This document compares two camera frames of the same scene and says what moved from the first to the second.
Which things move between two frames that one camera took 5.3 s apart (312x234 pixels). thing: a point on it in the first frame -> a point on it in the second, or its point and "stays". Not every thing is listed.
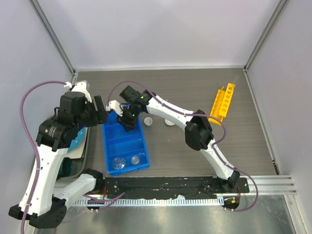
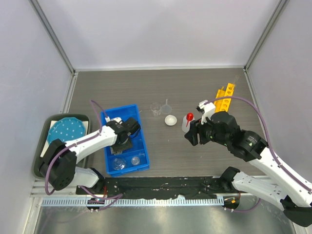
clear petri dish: [119, 163] stays
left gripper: [99, 117] -> [127, 145]
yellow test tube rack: [221, 105] stays
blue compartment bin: [124, 151] stays
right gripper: [128, 125] -> [192, 135]
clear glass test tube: [237, 77] stays
